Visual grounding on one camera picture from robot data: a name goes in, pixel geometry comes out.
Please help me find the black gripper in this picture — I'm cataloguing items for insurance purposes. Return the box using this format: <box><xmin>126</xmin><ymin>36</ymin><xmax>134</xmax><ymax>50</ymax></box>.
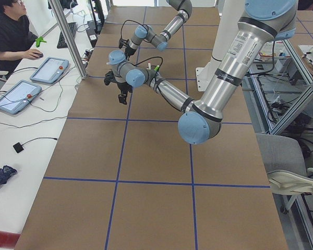
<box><xmin>118</xmin><ymin>38</ymin><xmax>137</xmax><ymax>60</ymax></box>
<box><xmin>104</xmin><ymin>70</ymin><xmax>133</xmax><ymax>105</ymax></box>

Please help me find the grey office chair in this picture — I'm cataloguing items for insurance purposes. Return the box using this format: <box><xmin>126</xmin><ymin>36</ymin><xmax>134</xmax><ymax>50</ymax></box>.
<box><xmin>256</xmin><ymin>133</ymin><xmax>313</xmax><ymax>214</ymax></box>

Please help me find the seated person in black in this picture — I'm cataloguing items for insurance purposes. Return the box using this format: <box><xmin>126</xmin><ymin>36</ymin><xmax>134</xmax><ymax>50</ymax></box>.
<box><xmin>0</xmin><ymin>0</ymin><xmax>42</xmax><ymax>75</ymax></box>

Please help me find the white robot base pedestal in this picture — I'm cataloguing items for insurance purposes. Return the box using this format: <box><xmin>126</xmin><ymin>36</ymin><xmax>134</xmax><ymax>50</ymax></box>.
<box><xmin>196</xmin><ymin>0</ymin><xmax>245</xmax><ymax>92</ymax></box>

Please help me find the green clamp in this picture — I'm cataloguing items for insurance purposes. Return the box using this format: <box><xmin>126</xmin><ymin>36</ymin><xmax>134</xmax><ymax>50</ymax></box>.
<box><xmin>35</xmin><ymin>36</ymin><xmax>47</xmax><ymax>48</ymax></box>

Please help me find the small black square device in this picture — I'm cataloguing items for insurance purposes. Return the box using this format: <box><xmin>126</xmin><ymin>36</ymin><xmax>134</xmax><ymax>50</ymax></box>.
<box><xmin>13</xmin><ymin>142</ymin><xmax>24</xmax><ymax>153</ymax></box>

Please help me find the black mesh pen cup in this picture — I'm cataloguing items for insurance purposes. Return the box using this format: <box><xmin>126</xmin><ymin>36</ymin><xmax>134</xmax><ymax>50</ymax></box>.
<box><xmin>147</xmin><ymin>69</ymin><xmax>160</xmax><ymax>79</ymax></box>

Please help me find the teach pendant tablet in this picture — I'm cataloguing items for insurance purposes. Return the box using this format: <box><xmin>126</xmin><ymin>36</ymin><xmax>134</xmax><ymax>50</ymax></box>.
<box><xmin>0</xmin><ymin>80</ymin><xmax>42</xmax><ymax>115</ymax></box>
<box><xmin>30</xmin><ymin>57</ymin><xmax>69</xmax><ymax>84</ymax></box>

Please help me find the folded dark umbrella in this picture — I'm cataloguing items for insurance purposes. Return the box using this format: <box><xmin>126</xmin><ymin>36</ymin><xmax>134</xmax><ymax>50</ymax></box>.
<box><xmin>0</xmin><ymin>165</ymin><xmax>18</xmax><ymax>187</ymax></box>

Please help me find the aluminium frame post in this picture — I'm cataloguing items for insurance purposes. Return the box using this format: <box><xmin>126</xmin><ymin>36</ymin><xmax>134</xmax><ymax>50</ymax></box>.
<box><xmin>49</xmin><ymin>0</ymin><xmax>87</xmax><ymax>79</ymax></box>

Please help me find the near teach pendant tablet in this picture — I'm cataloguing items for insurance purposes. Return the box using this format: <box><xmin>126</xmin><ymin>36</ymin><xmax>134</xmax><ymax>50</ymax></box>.
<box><xmin>0</xmin><ymin>80</ymin><xmax>42</xmax><ymax>115</ymax></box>

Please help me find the black keyboard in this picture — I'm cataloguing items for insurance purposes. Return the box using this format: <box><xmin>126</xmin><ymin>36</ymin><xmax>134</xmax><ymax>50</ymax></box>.
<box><xmin>56</xmin><ymin>22</ymin><xmax>78</xmax><ymax>49</ymax></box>

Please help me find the far teach pendant tablet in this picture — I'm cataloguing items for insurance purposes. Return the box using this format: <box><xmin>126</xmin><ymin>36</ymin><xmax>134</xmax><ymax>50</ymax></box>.
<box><xmin>30</xmin><ymin>57</ymin><xmax>69</xmax><ymax>84</ymax></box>

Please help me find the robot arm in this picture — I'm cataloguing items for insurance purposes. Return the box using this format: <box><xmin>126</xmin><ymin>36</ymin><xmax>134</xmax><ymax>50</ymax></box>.
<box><xmin>118</xmin><ymin>0</ymin><xmax>192</xmax><ymax>60</ymax></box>
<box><xmin>104</xmin><ymin>1</ymin><xmax>298</xmax><ymax>144</ymax></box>

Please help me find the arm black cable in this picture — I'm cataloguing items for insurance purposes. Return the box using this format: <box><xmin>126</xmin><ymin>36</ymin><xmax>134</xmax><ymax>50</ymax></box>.
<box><xmin>119</xmin><ymin>19</ymin><xmax>150</xmax><ymax>42</ymax></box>
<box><xmin>134</xmin><ymin>56</ymin><xmax>164</xmax><ymax>69</ymax></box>

